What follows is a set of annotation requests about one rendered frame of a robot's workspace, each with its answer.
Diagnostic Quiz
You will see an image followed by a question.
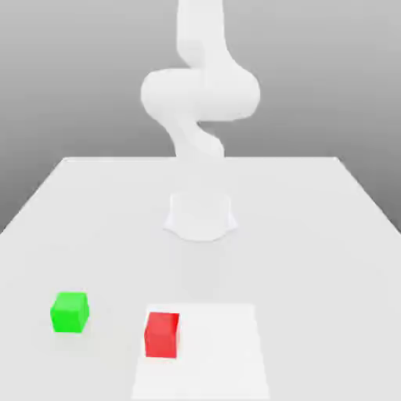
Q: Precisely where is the small red cube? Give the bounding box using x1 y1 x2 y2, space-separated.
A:
143 311 180 359

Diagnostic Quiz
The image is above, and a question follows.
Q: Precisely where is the small green cube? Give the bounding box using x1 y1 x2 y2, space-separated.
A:
49 291 90 334

